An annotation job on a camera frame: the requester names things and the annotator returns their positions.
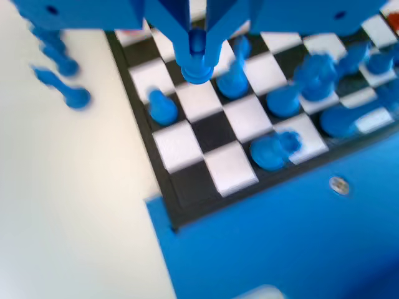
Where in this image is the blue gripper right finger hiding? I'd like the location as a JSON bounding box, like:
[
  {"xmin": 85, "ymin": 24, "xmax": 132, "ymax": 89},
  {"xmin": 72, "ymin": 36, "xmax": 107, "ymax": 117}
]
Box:
[{"xmin": 204, "ymin": 0, "xmax": 390, "ymax": 68}]

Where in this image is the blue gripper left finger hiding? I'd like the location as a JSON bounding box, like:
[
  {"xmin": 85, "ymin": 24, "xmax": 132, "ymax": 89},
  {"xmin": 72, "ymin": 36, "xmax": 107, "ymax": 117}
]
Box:
[{"xmin": 11, "ymin": 0, "xmax": 191, "ymax": 69}]

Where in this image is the blue chess pawn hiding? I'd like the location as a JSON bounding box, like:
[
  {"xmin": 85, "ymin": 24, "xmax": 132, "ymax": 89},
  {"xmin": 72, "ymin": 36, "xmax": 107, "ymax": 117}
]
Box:
[
  {"xmin": 146, "ymin": 88, "xmax": 179, "ymax": 127},
  {"xmin": 180, "ymin": 27, "xmax": 214, "ymax": 85},
  {"xmin": 365, "ymin": 46, "xmax": 398, "ymax": 76},
  {"xmin": 40, "ymin": 43, "xmax": 80, "ymax": 77},
  {"xmin": 29, "ymin": 26, "xmax": 66, "ymax": 55}
]

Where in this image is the blue chess knight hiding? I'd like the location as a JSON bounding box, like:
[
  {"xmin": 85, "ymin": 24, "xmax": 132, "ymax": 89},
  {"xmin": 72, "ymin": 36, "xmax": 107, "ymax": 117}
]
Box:
[{"xmin": 216, "ymin": 34, "xmax": 252, "ymax": 100}]

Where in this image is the blue chess queen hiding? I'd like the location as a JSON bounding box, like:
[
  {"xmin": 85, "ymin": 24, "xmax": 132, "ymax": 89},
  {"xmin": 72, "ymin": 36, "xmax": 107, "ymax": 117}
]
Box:
[{"xmin": 266, "ymin": 53, "xmax": 331, "ymax": 118}]

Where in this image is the blue chess rook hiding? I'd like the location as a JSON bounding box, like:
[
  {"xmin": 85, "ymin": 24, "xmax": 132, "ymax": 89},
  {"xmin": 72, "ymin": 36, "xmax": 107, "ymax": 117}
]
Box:
[{"xmin": 249, "ymin": 130, "xmax": 302, "ymax": 171}]

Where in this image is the blue chess king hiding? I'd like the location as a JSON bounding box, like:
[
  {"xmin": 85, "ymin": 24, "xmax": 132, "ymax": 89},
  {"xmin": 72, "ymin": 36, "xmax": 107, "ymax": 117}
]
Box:
[{"xmin": 319, "ymin": 83, "xmax": 399, "ymax": 140}]

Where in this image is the black and white chessboard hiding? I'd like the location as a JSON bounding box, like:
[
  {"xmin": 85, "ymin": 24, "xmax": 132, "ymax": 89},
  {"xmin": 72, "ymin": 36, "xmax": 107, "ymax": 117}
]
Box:
[{"xmin": 104, "ymin": 12, "xmax": 399, "ymax": 233}]

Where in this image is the silver plate screw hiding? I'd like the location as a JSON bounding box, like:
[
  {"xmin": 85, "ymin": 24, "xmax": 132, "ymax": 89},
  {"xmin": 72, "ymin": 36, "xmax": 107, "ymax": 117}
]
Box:
[{"xmin": 329, "ymin": 176, "xmax": 350, "ymax": 196}]

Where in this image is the blue arm base plate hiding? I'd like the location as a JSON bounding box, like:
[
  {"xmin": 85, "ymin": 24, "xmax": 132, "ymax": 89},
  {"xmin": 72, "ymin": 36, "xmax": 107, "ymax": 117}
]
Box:
[{"xmin": 145, "ymin": 130, "xmax": 399, "ymax": 299}]

